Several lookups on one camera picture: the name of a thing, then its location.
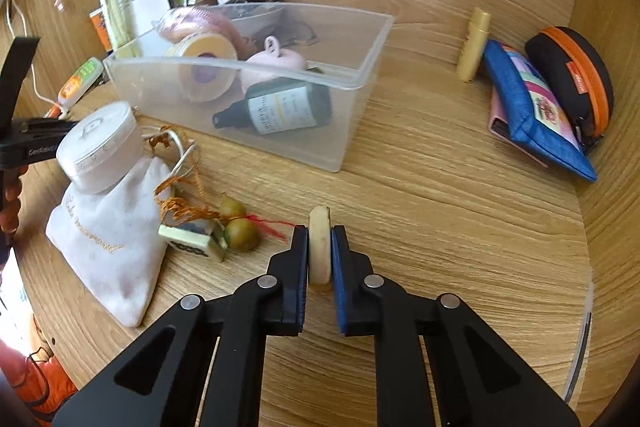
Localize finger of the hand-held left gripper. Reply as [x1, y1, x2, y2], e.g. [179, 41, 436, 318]
[30, 119, 82, 142]

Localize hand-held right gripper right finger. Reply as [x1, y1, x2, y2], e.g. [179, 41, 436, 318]
[332, 226, 581, 427]

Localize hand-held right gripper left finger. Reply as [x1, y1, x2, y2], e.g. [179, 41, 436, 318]
[52, 226, 308, 427]

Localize beige round disc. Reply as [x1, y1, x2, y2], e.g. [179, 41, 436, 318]
[308, 206, 333, 292]

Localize white round jar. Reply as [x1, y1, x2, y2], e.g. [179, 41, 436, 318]
[56, 101, 139, 196]

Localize clear plastic storage box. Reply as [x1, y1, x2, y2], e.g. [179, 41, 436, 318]
[102, 2, 396, 174]

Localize wooden desktop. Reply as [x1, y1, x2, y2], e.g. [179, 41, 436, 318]
[0, 0, 632, 427]

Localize person's left hand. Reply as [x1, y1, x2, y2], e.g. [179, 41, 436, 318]
[0, 164, 25, 235]

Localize green bead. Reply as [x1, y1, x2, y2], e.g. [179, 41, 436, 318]
[224, 218, 260, 253]
[220, 199, 248, 221]

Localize orange small box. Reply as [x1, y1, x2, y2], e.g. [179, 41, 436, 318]
[89, 7, 115, 55]

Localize pale green tube bottle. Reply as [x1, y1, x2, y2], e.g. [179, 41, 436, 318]
[96, 0, 142, 58]

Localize dark green spray bottle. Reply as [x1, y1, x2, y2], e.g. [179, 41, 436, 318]
[212, 77, 334, 138]

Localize yellow tape roll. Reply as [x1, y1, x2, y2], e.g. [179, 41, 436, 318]
[164, 32, 240, 104]

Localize pink round pot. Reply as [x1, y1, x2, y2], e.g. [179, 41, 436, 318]
[240, 35, 308, 95]

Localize orange garment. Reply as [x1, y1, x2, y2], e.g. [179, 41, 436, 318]
[0, 314, 81, 427]

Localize blue zip pouch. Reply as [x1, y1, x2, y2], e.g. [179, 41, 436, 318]
[482, 39, 599, 182]

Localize yellow lip balm tube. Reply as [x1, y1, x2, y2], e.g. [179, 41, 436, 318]
[456, 7, 493, 84]

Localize black orange zip case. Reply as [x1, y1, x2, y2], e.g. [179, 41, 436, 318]
[524, 26, 615, 152]

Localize mahjong tile keychain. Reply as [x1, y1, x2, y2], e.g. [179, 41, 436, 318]
[158, 220, 228, 264]

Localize white cable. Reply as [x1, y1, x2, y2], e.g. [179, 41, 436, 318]
[0, 0, 68, 118]

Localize white drawstring pouch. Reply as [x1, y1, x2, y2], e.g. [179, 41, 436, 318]
[45, 155, 173, 329]

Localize orange tassel cord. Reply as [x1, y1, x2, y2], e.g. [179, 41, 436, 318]
[141, 124, 292, 242]

